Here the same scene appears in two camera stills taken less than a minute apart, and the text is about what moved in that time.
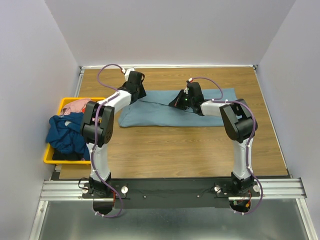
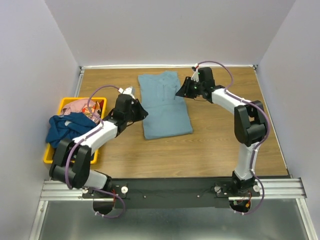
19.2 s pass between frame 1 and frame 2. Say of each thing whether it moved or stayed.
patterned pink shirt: stayed
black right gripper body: moved
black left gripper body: moved
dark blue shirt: stayed
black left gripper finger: moved
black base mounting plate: stayed
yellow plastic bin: stayed
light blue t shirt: moved
